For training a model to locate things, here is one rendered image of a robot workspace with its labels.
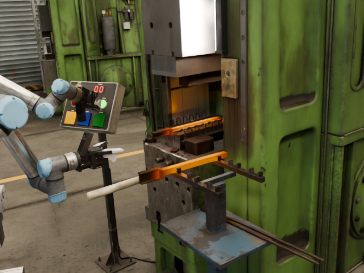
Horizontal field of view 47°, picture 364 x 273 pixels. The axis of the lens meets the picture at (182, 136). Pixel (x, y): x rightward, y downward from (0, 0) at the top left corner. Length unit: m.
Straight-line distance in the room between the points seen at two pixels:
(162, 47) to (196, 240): 0.90
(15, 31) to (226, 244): 8.62
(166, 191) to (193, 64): 0.64
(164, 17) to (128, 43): 5.02
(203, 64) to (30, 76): 8.08
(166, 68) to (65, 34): 4.93
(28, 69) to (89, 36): 3.40
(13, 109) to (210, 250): 0.88
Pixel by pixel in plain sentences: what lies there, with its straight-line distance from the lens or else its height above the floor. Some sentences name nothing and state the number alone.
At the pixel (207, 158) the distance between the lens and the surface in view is 1.74.
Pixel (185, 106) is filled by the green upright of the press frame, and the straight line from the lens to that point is 2.33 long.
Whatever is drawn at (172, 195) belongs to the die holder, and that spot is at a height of 0.69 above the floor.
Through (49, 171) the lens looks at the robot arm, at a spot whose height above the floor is 0.97.
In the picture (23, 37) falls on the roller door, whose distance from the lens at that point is 9.86.
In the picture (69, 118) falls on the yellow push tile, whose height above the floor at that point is 1.00.
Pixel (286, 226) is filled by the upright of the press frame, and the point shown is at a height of 0.50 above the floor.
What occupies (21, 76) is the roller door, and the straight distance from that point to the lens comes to 9.90.
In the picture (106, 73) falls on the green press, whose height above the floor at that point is 0.67.
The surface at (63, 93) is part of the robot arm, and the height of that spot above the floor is 1.21.
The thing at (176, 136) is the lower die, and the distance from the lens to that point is 2.02.
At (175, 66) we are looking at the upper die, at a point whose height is 1.32.
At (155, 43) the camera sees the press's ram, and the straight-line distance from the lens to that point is 2.04.
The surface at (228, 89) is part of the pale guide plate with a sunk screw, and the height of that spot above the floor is 1.22.
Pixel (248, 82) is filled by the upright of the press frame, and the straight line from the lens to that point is 1.81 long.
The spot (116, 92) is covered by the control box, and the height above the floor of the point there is 1.15.
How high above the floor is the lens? 1.56
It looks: 17 degrees down
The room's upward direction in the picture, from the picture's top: 3 degrees counter-clockwise
